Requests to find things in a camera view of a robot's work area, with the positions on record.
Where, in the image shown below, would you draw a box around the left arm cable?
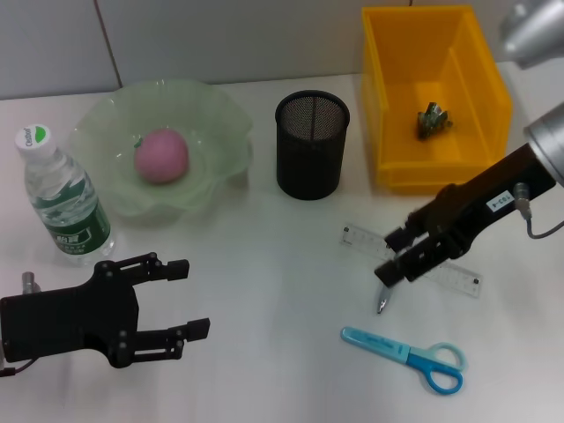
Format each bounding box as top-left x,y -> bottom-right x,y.
0,271 -> 41,379

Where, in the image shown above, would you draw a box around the green plastic wrapper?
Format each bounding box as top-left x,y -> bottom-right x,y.
413,101 -> 455,141

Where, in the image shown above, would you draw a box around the yellow plastic bin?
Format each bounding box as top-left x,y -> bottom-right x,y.
361,4 -> 515,195

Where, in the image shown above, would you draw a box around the clear plastic ruler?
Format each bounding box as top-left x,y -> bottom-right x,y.
338,224 -> 484,300

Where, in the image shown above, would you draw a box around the clear green label water bottle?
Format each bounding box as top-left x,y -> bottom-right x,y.
13,124 -> 116,267

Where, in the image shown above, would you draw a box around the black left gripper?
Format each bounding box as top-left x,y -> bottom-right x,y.
0,251 -> 212,369

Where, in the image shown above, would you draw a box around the pink peach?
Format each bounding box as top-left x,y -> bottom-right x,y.
134,128 -> 190,185

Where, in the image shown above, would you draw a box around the black mesh pen holder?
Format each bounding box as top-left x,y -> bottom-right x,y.
274,89 -> 351,200

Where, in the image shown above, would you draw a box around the blue scissors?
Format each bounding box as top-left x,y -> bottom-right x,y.
340,325 -> 469,396

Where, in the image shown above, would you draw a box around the green glass fruit plate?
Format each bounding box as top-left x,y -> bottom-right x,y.
70,78 -> 256,229

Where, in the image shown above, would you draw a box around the silver pen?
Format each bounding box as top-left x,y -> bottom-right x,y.
376,253 -> 403,315

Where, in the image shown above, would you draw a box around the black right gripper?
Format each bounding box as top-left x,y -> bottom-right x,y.
374,143 -> 558,287

